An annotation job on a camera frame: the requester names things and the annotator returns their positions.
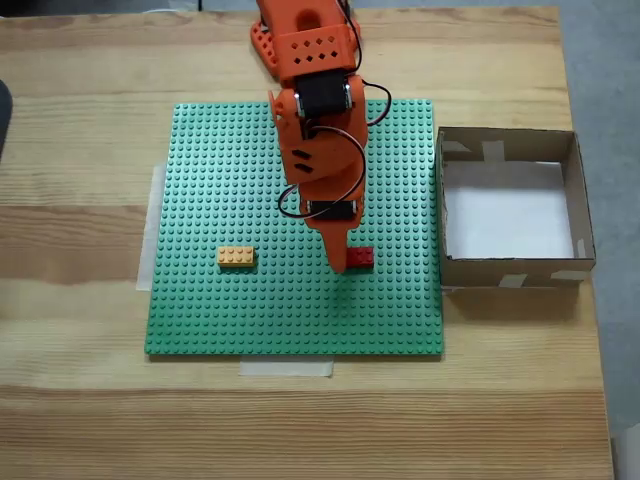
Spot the open cardboard box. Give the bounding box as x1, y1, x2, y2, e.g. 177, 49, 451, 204
436, 125, 598, 290

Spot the black rounded object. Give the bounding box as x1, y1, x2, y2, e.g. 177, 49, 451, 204
0, 79, 14, 164

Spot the yellow lego block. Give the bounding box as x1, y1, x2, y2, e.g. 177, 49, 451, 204
217, 246, 259, 273

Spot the gripper servo cable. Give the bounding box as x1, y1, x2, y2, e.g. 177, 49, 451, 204
278, 124, 367, 221

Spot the green lego baseplate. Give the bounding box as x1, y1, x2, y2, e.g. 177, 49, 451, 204
143, 98, 446, 360

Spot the red lego block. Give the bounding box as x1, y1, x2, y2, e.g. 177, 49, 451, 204
345, 246, 375, 271

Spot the white paper sheet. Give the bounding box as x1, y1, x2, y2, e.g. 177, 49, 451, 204
443, 160, 576, 260

